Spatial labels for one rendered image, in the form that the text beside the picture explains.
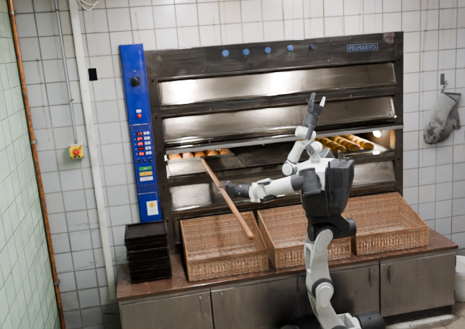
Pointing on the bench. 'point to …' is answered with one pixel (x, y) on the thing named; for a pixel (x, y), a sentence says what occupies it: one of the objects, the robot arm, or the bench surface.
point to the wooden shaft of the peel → (230, 203)
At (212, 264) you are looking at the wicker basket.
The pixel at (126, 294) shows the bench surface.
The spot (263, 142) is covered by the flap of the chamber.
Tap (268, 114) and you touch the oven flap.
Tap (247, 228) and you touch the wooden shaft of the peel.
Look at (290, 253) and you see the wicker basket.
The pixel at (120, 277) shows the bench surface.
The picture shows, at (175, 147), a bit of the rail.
